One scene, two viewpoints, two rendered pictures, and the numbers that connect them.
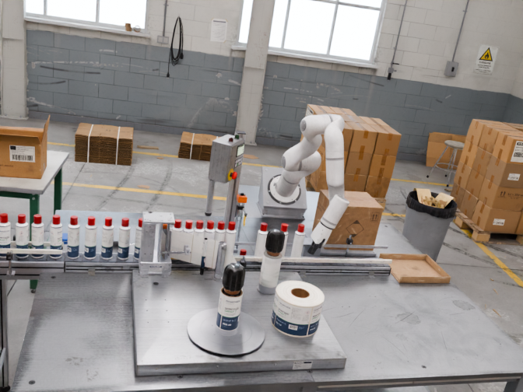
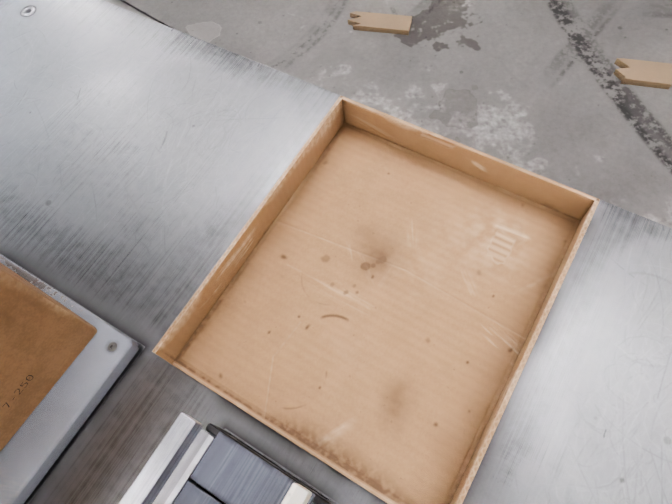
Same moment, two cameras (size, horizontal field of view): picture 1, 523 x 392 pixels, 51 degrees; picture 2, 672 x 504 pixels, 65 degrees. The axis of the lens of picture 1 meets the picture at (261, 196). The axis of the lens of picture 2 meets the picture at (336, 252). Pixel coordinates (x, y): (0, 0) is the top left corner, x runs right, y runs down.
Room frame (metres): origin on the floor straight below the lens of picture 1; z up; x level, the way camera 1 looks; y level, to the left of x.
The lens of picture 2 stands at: (2.64, -0.77, 1.27)
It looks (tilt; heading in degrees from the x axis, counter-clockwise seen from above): 64 degrees down; 328
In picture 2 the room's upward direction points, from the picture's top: 11 degrees counter-clockwise
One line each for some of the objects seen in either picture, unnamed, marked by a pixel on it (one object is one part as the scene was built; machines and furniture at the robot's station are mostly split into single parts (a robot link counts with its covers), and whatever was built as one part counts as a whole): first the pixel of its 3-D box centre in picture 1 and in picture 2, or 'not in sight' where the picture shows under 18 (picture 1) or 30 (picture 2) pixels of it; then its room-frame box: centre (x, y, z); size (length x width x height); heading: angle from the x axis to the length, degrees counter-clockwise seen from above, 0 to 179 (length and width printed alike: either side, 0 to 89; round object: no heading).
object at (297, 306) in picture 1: (296, 308); not in sight; (2.00, -0.22, 0.95); 0.20 x 0.20 x 0.14
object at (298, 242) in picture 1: (298, 243); not in sight; (2.57, -0.22, 0.98); 0.05 x 0.05 x 0.20
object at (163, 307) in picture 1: (229, 315); not in sight; (2.02, 0.05, 0.86); 0.80 x 0.67 x 0.05; 107
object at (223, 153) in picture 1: (226, 159); not in sight; (2.53, 0.19, 1.38); 0.17 x 0.10 x 0.19; 162
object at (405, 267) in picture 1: (413, 267); (382, 282); (2.77, -0.89, 0.85); 0.30 x 0.26 x 0.04; 107
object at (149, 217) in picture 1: (159, 217); not in sight; (2.27, 0.44, 1.14); 0.14 x 0.11 x 0.01; 107
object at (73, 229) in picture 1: (73, 236); not in sight; (2.25, 0.82, 0.98); 0.05 x 0.05 x 0.20
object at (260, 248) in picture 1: (261, 242); not in sight; (2.51, -0.04, 0.98); 0.05 x 0.05 x 0.20
